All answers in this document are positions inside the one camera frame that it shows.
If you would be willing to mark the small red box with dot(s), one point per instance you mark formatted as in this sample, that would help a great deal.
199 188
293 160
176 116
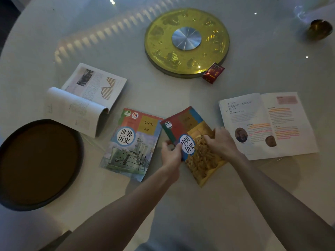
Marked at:
213 73

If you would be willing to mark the gold turntable base disc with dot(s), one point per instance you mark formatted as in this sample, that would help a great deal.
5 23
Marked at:
162 54

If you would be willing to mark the white round table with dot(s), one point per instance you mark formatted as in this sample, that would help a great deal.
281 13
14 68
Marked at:
209 219

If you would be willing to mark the book with chart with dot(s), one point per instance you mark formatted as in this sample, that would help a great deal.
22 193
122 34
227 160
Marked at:
73 112

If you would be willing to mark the person's left hand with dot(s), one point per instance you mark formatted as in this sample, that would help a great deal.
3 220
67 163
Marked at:
172 159

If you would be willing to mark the clear glass tissue holder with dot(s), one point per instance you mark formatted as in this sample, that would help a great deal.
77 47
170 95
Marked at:
299 11

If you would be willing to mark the person's left forearm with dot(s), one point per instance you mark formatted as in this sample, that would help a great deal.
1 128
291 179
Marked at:
117 219

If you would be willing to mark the horse cover book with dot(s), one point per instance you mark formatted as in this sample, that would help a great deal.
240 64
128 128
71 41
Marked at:
288 122

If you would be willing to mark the person's right hand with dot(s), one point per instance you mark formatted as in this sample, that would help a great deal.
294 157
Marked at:
225 145

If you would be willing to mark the warship cover book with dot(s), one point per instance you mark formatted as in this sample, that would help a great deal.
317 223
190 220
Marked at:
130 154

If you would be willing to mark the round glass turntable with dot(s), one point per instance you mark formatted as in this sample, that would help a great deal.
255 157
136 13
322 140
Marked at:
248 75

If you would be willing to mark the red and gold cover book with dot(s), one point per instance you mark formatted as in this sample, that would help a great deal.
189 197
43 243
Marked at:
183 120

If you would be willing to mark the white covered chair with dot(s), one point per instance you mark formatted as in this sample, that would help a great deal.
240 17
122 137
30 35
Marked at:
21 232

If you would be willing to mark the dark round tray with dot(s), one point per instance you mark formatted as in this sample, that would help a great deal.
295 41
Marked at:
39 164

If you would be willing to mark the person's right forearm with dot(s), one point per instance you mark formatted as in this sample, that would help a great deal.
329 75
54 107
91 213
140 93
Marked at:
288 206

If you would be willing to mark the gold ashtray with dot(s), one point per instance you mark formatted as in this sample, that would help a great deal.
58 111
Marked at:
319 30

